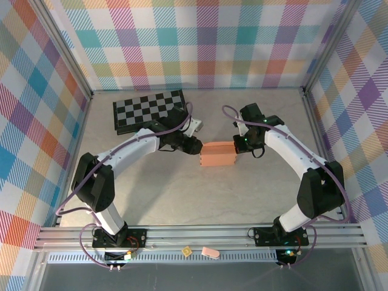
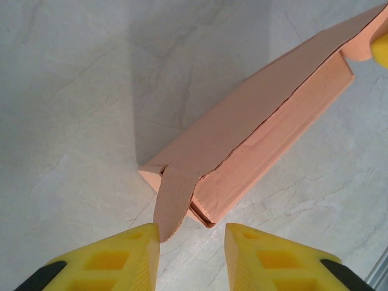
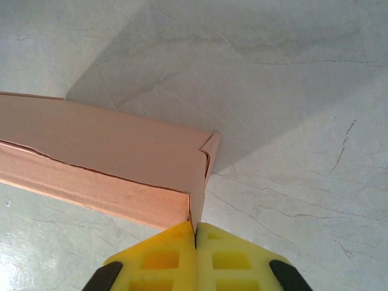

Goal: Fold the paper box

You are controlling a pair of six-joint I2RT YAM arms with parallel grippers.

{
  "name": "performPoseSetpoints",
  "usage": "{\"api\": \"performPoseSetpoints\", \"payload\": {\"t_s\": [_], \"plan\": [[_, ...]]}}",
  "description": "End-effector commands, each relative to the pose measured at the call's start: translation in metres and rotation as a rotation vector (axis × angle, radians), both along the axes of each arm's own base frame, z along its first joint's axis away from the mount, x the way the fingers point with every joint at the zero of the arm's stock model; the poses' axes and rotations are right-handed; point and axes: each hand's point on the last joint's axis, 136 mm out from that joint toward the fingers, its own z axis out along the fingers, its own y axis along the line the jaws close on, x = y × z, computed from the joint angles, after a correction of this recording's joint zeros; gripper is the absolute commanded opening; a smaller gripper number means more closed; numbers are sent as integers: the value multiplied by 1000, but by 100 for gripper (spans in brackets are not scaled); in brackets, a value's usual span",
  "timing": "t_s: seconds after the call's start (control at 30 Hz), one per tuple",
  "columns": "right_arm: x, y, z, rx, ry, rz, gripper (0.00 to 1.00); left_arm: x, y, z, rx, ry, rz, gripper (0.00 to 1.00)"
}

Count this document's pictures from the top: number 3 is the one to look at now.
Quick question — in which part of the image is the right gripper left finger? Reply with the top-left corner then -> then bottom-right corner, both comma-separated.
81,221 -> 198,291

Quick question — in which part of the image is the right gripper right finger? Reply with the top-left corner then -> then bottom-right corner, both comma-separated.
195,222 -> 313,291

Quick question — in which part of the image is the salmon paper box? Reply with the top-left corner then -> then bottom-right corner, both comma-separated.
0,90 -> 222,233

